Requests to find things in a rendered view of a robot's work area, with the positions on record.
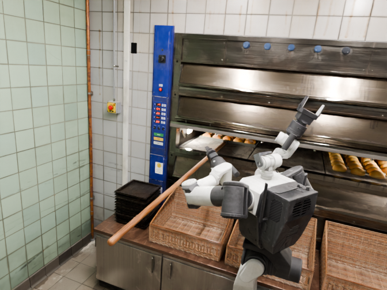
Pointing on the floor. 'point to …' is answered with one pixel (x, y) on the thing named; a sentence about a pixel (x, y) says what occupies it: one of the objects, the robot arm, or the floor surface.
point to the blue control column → (163, 69)
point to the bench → (165, 265)
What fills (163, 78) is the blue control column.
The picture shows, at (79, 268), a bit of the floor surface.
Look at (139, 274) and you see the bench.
